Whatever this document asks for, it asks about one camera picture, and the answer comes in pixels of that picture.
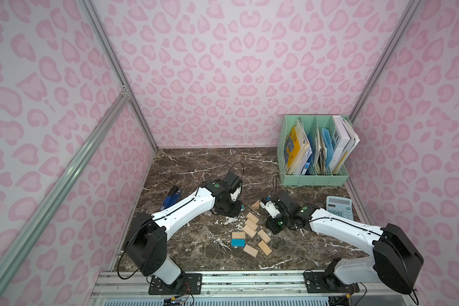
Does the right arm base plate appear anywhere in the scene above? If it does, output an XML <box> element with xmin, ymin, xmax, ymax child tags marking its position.
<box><xmin>303</xmin><ymin>270</ymin><xmax>360</xmax><ymax>295</ymax></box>

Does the yellow book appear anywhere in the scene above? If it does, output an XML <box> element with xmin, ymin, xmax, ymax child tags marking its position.
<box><xmin>284</xmin><ymin>117</ymin><xmax>312</xmax><ymax>175</ymax></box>

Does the teal rectangular block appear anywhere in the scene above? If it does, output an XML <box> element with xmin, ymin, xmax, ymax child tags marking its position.
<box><xmin>231</xmin><ymin>238</ymin><xmax>246</xmax><ymax>247</ymax></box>

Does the wooden block bottom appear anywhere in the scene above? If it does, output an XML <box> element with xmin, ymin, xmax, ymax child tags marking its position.
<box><xmin>243</xmin><ymin>245</ymin><xmax>258</xmax><ymax>258</ymax></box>

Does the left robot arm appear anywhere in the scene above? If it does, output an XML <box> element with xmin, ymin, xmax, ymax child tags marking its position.
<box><xmin>122</xmin><ymin>171</ymin><xmax>243</xmax><ymax>287</ymax></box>

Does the wooden block above teal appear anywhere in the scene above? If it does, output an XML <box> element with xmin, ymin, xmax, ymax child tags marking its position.
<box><xmin>232</xmin><ymin>232</ymin><xmax>246</xmax><ymax>240</ymax></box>

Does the wooden block top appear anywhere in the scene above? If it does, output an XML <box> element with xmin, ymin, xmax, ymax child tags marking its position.
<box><xmin>246</xmin><ymin>213</ymin><xmax>260</xmax><ymax>224</ymax></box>

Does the wooden triangle block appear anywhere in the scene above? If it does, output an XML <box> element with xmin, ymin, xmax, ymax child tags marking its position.
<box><xmin>251</xmin><ymin>200</ymin><xmax>261</xmax><ymax>210</ymax></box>

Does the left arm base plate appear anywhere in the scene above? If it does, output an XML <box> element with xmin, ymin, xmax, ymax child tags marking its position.
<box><xmin>149</xmin><ymin>272</ymin><xmax>202</xmax><ymax>295</ymax></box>

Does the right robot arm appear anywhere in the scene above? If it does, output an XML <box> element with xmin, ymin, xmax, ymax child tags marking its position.
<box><xmin>260</xmin><ymin>191</ymin><xmax>424</xmax><ymax>295</ymax></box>

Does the grey calculator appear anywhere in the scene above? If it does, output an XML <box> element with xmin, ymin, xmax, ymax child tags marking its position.
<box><xmin>326</xmin><ymin>196</ymin><xmax>354</xmax><ymax>221</ymax></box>

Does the blue folder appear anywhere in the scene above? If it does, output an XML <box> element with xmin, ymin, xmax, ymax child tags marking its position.
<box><xmin>321</xmin><ymin>128</ymin><xmax>334</xmax><ymax>168</ymax></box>

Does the aluminium front rail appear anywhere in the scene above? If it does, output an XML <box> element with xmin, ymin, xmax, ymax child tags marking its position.
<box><xmin>91</xmin><ymin>270</ymin><xmax>416</xmax><ymax>305</ymax></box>

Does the white book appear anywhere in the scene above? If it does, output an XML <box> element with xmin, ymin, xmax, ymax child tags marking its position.
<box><xmin>327</xmin><ymin>116</ymin><xmax>360</xmax><ymax>175</ymax></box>

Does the green file organizer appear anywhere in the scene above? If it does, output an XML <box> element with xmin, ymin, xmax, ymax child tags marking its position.
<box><xmin>277</xmin><ymin>115</ymin><xmax>349</xmax><ymax>187</ymax></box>

